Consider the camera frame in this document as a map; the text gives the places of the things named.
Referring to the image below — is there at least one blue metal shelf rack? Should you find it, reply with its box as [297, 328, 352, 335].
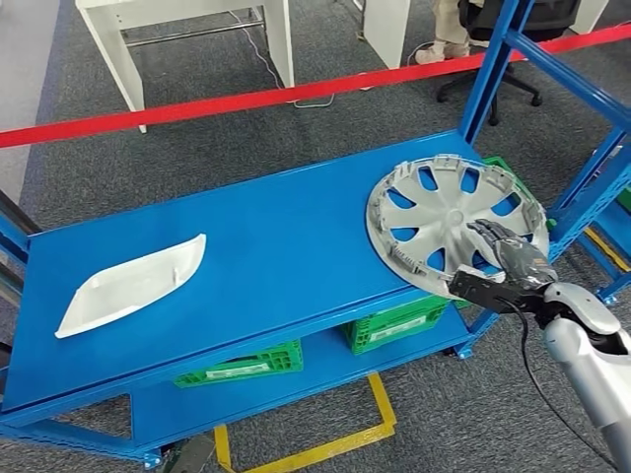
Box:
[0, 0, 631, 471]
[574, 185, 631, 306]

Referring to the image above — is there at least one red barrier belt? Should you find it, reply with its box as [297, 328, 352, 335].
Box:
[0, 23, 631, 150]

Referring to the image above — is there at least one white plastic trim part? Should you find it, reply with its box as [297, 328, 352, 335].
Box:
[55, 233, 208, 340]

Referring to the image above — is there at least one white floor cable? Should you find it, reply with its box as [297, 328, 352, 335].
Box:
[229, 9, 337, 109]

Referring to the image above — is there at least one black robot left foot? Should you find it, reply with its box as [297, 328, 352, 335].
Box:
[162, 434, 217, 473]

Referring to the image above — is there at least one person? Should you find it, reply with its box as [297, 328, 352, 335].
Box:
[414, 0, 472, 67]

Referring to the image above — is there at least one white desk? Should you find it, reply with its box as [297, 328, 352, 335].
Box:
[362, 0, 609, 70]
[75, 0, 295, 135]

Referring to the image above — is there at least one silver wheel hubcap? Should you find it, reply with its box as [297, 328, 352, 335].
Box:
[365, 154, 551, 302]

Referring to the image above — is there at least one black cable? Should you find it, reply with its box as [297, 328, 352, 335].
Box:
[495, 297, 617, 468]

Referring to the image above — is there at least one black office chair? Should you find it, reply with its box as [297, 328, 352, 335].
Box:
[436, 0, 583, 127]

